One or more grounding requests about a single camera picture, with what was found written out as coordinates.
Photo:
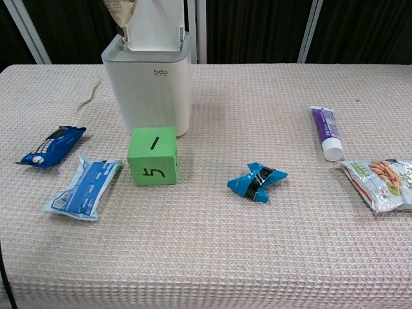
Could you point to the brown paper snack bag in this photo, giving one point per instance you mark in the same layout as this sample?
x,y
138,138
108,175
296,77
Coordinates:
x,y
120,13

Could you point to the white lidded trash bin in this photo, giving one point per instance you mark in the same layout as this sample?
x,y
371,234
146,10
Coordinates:
x,y
148,96

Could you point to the green foam number cube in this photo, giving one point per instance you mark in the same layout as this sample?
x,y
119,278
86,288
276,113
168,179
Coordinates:
x,y
151,154

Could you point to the crumpled blue taped wrapper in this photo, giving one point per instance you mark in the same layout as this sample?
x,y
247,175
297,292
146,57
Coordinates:
x,y
256,181

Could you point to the beige waffle tablecloth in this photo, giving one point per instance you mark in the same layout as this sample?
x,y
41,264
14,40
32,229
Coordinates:
x,y
225,241

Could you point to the purple toothpaste tube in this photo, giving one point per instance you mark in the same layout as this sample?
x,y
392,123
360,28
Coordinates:
x,y
328,130

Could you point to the blue white wet wipes pack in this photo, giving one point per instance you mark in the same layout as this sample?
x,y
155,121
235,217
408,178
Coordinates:
x,y
85,186

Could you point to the loose brown thread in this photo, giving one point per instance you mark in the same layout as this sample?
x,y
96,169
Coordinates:
x,y
88,96

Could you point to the dark blue cookie packet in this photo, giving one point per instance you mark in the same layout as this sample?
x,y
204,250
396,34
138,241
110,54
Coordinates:
x,y
53,146

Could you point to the clear nut snack bag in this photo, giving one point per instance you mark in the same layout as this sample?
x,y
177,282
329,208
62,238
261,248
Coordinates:
x,y
383,183

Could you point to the white partition frame post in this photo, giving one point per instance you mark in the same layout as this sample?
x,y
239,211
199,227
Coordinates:
x,y
309,32
30,32
197,32

